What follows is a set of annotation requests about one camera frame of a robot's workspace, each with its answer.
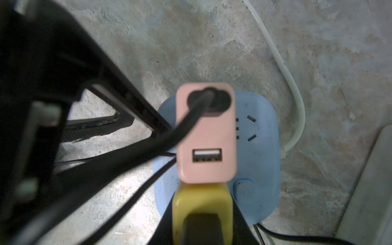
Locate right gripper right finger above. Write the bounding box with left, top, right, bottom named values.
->
left=233, top=202, right=259, bottom=245

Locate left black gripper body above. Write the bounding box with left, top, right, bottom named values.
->
left=1, top=1, right=171, bottom=233

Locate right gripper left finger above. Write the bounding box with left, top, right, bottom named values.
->
left=147, top=202, right=173, bottom=245

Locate blue shaver cable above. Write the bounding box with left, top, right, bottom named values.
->
left=79, top=157, right=356, bottom=245

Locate yellow charger adapter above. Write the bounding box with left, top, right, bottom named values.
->
left=172, top=182, right=233, bottom=245

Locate light blue socket cube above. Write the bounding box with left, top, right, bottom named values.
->
left=153, top=91, right=281, bottom=226

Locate beige charger adapter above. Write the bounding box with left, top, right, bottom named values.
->
left=176, top=83, right=237, bottom=184

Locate white power strip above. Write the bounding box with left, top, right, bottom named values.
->
left=336, top=125, right=392, bottom=245

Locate black shaver usb cable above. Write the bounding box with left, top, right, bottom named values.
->
left=9, top=87, right=232, bottom=245

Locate white power cord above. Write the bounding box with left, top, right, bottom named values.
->
left=241, top=0, right=306, bottom=158

